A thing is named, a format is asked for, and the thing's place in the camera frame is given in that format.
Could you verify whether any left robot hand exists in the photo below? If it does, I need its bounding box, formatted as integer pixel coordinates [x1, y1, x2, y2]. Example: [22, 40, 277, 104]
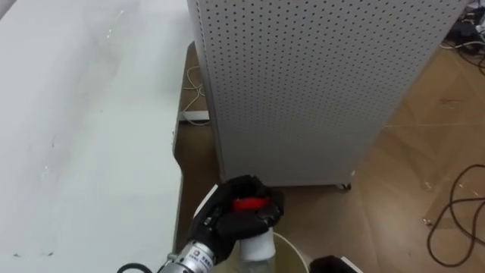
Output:
[186, 174, 286, 265]

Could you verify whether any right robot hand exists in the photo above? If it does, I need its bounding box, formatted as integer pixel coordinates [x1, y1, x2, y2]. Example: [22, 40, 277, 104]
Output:
[308, 255, 365, 273]

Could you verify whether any clear spray bottle red trigger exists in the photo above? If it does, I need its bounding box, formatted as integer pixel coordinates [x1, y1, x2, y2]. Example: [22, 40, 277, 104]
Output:
[231, 196, 278, 273]

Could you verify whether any white power strip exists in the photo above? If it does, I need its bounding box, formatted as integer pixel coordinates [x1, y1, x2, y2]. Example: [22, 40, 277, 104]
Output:
[179, 110, 211, 123]

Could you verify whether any white perforated metal cabinet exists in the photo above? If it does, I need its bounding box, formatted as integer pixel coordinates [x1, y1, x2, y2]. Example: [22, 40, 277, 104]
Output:
[186, 0, 471, 191]

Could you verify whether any white desk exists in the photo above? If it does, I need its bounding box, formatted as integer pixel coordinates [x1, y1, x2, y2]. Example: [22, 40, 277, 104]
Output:
[0, 0, 196, 273]

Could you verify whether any black box on floor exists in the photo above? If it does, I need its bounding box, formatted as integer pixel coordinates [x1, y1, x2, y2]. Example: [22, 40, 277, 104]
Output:
[446, 17, 483, 47]

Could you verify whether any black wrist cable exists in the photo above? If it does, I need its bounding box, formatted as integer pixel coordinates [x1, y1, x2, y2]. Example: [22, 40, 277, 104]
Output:
[115, 262, 154, 273]

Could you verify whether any black floor cable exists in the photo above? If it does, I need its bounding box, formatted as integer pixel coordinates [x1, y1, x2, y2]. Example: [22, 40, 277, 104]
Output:
[426, 164, 485, 268]

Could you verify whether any white floor cable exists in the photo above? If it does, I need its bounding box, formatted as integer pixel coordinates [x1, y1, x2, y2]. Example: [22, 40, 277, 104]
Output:
[439, 39, 485, 51]
[182, 65, 211, 127]

